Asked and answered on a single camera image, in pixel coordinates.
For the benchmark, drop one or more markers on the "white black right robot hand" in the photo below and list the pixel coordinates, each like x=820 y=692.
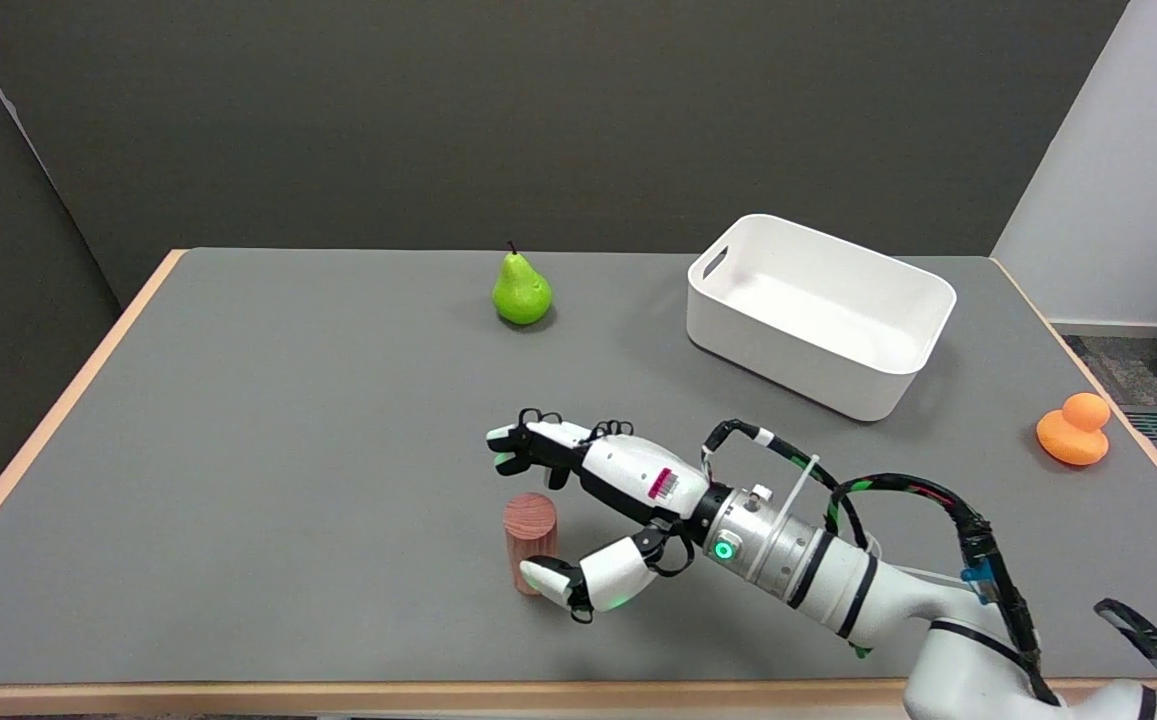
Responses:
x=628 y=470

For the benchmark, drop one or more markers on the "wooden cylinder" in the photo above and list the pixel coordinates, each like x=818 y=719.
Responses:
x=528 y=530

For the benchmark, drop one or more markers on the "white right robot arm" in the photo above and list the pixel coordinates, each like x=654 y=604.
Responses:
x=828 y=580

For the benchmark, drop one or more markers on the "green pear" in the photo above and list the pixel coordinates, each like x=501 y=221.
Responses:
x=521 y=295

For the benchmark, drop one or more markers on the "white plastic bin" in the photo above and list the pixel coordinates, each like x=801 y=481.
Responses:
x=818 y=320

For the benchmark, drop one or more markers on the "orange rubber duck toy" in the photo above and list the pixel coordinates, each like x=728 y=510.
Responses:
x=1073 y=435

